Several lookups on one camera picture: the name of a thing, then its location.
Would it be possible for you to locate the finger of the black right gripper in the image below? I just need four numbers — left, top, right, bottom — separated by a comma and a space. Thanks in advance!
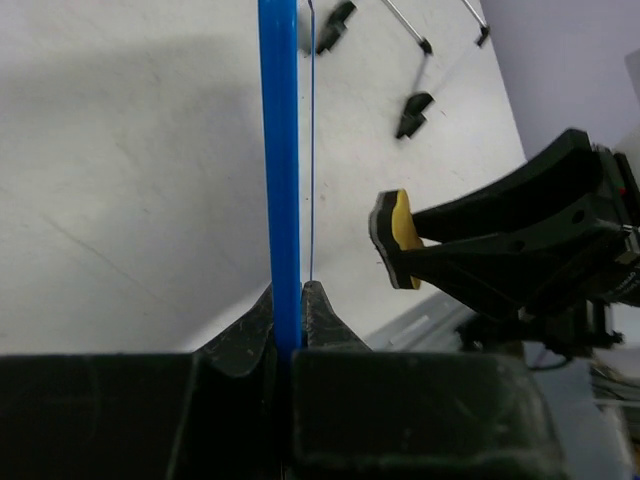
402, 194, 630, 321
412, 129, 602, 243

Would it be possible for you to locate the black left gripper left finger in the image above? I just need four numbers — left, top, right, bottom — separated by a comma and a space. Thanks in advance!
1, 293, 278, 479

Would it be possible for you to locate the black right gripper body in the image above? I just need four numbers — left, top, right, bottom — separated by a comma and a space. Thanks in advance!
519, 146, 639, 358

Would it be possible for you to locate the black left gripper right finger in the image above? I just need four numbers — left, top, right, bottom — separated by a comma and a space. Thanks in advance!
291, 281, 565, 479

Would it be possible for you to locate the yellow whiteboard eraser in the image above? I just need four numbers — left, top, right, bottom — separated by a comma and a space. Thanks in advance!
369, 189, 424, 290

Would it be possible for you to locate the blue framed whiteboard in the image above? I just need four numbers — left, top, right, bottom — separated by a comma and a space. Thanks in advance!
256, 0, 317, 480

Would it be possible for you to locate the aluminium table frame rail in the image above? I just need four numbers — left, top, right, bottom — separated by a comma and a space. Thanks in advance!
365, 292, 475, 352

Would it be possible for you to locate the wire whiteboard stand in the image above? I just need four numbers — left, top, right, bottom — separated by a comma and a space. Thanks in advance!
314, 0, 492, 141

